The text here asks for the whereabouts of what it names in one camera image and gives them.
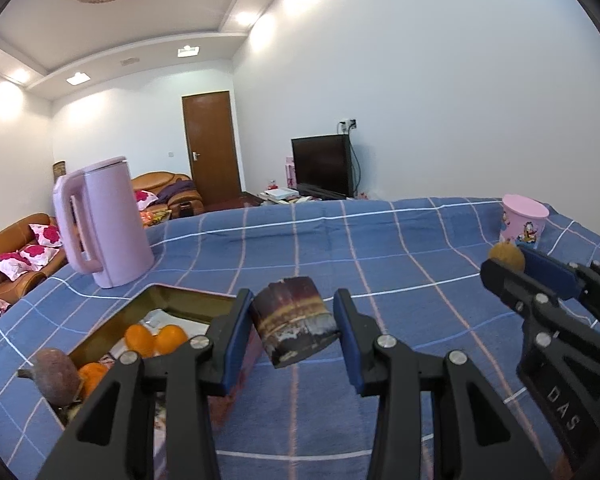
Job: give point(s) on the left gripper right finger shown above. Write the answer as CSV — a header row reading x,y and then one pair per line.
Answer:
x,y
474,434

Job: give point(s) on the wall power socket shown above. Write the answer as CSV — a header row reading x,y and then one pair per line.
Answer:
x,y
346,125

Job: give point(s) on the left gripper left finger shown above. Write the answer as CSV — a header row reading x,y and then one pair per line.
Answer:
x,y
140,399

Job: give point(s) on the small yellow-brown fruit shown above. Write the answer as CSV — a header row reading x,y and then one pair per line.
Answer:
x,y
508,253

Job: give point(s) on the brown leather sofa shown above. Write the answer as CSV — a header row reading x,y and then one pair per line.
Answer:
x,y
30,251

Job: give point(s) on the cut purple sugarcane piece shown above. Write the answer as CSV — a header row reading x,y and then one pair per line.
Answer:
x,y
292,321

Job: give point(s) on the large orange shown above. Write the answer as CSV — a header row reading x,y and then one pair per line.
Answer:
x,y
91,375

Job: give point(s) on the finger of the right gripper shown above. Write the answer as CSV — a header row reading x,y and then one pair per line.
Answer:
x,y
567,280
525,299

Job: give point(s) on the purple passion fruit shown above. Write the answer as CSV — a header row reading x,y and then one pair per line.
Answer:
x,y
55,376

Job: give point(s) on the pink electric kettle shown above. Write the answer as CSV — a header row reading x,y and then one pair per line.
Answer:
x,y
99,224

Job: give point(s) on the black television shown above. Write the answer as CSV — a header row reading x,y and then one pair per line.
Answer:
x,y
323,165

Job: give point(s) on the brown leather armchair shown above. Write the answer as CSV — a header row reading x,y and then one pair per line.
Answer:
x,y
177,192

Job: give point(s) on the tv stand with clutter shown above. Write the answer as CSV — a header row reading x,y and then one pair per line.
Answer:
x,y
284,196

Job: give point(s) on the pink cartoon cup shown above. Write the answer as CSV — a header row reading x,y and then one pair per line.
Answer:
x,y
523,220

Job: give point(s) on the pink tin box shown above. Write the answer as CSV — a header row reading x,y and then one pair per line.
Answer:
x,y
150,349

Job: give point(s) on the brown wooden door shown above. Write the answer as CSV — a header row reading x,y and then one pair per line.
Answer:
x,y
209,130

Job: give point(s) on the paper leaflet in tin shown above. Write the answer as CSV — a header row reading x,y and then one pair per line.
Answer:
x,y
154,321

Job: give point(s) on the small orange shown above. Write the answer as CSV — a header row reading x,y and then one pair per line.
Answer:
x,y
169,338
139,339

